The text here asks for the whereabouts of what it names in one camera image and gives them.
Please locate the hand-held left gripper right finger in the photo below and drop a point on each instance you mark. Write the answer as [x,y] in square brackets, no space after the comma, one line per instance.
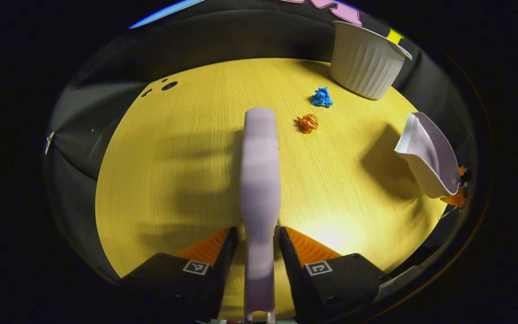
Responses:
[292,279]

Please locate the orange paper ball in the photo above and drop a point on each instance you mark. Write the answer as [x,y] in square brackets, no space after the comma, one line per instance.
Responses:
[308,123]

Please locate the small lilac broom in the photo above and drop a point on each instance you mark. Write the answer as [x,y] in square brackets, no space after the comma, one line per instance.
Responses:
[260,180]

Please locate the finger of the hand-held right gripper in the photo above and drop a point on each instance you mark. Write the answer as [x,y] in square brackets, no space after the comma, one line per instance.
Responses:
[462,171]
[456,199]

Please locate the lilac plastic dustpan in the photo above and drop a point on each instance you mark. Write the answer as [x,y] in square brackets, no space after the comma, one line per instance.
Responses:
[430,157]

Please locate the black backdrop cloth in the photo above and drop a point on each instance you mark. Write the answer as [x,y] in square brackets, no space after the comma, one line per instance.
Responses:
[128,67]

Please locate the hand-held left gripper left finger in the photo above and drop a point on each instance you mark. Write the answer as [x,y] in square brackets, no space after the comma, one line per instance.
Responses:
[224,274]

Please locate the white ribbed garbage bin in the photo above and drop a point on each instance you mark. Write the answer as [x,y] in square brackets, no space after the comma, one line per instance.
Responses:
[364,67]

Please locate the silver metal clip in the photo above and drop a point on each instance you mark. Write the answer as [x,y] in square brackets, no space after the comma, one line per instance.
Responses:
[49,143]

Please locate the blue paper ball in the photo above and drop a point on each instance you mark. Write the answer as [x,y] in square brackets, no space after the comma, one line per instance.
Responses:
[322,98]

